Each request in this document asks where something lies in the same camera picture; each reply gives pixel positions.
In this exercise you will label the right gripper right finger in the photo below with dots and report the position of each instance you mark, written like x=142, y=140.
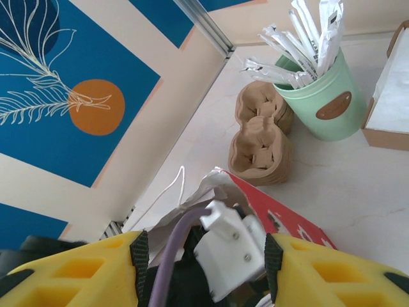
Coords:
x=335, y=281

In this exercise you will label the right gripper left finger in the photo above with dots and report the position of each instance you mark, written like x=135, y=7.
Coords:
x=80, y=281

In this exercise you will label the red and white paper bag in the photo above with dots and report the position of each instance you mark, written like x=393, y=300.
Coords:
x=281, y=220

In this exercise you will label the brown pulp cup carrier stack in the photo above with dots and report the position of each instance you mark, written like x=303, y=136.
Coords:
x=255, y=153

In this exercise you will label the white napkins on brown tray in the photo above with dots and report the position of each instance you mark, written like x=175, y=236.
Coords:
x=386, y=140

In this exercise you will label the mint green holder cup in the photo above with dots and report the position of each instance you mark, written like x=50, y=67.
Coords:
x=306, y=105

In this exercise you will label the stack of white napkins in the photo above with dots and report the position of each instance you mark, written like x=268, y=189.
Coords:
x=396, y=96

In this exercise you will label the white wrapped straw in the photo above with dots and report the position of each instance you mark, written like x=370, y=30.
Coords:
x=265, y=68
x=287, y=44
x=303, y=25
x=330, y=32

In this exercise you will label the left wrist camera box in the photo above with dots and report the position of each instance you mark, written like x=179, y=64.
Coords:
x=230, y=252

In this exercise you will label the aluminium frame post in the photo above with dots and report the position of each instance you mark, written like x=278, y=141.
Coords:
x=207, y=25

